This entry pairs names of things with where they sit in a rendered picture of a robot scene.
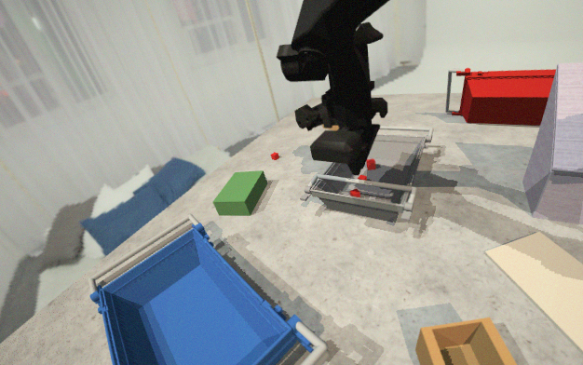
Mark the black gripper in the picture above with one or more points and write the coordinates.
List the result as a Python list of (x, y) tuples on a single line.
[(353, 112)]

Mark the red plastic tray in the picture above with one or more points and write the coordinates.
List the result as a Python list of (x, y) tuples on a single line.
[(503, 97)]

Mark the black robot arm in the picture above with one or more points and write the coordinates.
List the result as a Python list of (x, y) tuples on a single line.
[(325, 41)]

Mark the green rectangular block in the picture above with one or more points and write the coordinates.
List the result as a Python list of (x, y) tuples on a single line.
[(241, 194)]

